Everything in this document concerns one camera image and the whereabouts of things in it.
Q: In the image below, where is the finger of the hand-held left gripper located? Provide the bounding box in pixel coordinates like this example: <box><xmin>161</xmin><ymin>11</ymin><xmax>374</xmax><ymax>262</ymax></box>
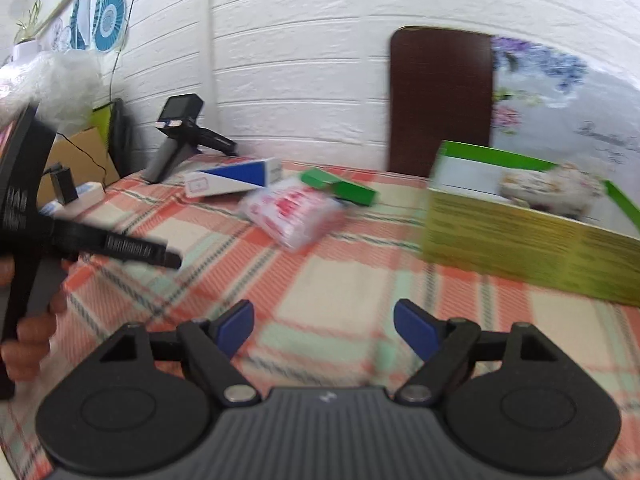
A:
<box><xmin>54</xmin><ymin>220</ymin><xmax>183</xmax><ymax>271</ymax></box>

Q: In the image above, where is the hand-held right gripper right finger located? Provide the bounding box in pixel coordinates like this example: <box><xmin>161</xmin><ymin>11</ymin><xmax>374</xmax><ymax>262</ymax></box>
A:
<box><xmin>393</xmin><ymin>298</ymin><xmax>559</xmax><ymax>407</ymax></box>

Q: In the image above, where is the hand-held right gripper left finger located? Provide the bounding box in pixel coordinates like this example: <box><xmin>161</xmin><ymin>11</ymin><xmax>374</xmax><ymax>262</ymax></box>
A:
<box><xmin>97</xmin><ymin>299</ymin><xmax>262</xmax><ymax>407</ymax></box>

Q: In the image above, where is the green cardboard box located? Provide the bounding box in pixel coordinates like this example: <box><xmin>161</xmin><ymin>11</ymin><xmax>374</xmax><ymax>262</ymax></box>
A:
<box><xmin>420</xmin><ymin>140</ymin><xmax>640</xmax><ymax>307</ymax></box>

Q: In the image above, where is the pink and white packet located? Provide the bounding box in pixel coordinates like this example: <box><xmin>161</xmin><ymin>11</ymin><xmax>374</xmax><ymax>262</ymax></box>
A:
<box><xmin>239</xmin><ymin>177</ymin><xmax>347</xmax><ymax>252</ymax></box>

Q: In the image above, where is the white and blue box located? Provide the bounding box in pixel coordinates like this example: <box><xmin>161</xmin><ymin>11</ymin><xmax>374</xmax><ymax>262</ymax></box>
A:
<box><xmin>182</xmin><ymin>156</ymin><xmax>284</xmax><ymax>200</ymax></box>

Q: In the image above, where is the small green box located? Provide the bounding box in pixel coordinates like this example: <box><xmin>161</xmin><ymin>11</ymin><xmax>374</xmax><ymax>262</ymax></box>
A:
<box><xmin>300</xmin><ymin>167</ymin><xmax>379</xmax><ymax>208</ymax></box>

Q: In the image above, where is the white floral sachet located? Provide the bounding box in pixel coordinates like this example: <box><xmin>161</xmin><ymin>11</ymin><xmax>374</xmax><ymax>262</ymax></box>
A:
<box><xmin>497</xmin><ymin>161</ymin><xmax>609</xmax><ymax>222</ymax></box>

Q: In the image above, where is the person's left hand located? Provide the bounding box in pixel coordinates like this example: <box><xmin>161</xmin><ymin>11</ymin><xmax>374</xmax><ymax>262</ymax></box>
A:
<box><xmin>0</xmin><ymin>290</ymin><xmax>68</xmax><ymax>382</ymax></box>

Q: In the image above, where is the black power adapter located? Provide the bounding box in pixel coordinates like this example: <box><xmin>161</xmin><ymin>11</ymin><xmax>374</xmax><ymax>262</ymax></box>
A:
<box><xmin>47</xmin><ymin>162</ymin><xmax>80</xmax><ymax>206</ymax></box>

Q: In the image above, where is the flat cardboard piece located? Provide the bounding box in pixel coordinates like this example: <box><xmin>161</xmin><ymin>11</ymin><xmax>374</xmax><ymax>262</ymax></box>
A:
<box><xmin>37</xmin><ymin>126</ymin><xmax>121</xmax><ymax>207</ymax></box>

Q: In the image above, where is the yellow-green folder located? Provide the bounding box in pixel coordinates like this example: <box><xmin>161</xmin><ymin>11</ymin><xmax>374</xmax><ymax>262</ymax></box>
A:
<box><xmin>90</xmin><ymin>102</ymin><xmax>114</xmax><ymax>152</ymax></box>

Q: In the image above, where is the plaid blanket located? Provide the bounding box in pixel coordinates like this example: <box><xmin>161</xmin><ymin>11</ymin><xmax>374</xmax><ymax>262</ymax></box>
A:
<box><xmin>0</xmin><ymin>157</ymin><xmax>640</xmax><ymax>480</ymax></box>

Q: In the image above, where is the dark curved object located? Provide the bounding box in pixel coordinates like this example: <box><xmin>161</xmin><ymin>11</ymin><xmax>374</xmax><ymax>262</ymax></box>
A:
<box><xmin>109</xmin><ymin>97</ymin><xmax>137</xmax><ymax>179</ymax></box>

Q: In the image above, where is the clear plastic bag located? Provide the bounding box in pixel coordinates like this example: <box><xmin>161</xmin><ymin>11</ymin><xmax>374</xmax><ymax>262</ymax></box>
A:
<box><xmin>0</xmin><ymin>50</ymin><xmax>104</xmax><ymax>127</ymax></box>

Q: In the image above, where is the potted green plant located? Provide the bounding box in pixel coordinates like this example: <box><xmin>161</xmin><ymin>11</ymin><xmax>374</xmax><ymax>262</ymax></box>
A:
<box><xmin>11</xmin><ymin>0</ymin><xmax>44</xmax><ymax>62</ymax></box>

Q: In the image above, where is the floral pillow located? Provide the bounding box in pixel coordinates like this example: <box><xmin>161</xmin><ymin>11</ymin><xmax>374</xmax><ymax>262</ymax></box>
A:
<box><xmin>490</xmin><ymin>35</ymin><xmax>640</xmax><ymax>171</ymax></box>

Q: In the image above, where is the thin black cable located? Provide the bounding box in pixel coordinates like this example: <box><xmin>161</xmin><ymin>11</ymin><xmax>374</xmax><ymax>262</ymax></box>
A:
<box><xmin>54</xmin><ymin>131</ymin><xmax>109</xmax><ymax>175</ymax></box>

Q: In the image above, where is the wall poster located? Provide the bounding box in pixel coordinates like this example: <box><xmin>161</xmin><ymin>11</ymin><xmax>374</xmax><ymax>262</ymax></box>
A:
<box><xmin>47</xmin><ymin>0</ymin><xmax>126</xmax><ymax>52</ymax></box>

